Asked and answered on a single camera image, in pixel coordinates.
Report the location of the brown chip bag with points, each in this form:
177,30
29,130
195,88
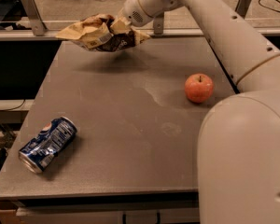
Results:
104,33

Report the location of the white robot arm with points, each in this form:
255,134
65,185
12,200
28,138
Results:
239,141

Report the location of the red apple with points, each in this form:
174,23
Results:
198,88

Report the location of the crushed blue soda can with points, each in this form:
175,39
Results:
40,151

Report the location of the cardboard box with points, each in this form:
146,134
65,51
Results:
8,213

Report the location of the middle metal bracket post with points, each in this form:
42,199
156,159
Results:
158,24

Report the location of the metal bracket post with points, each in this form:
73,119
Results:
242,7
158,24
37,25

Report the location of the left metal bracket post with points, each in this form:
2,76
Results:
37,25

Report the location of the right metal bracket post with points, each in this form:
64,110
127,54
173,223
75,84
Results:
242,7

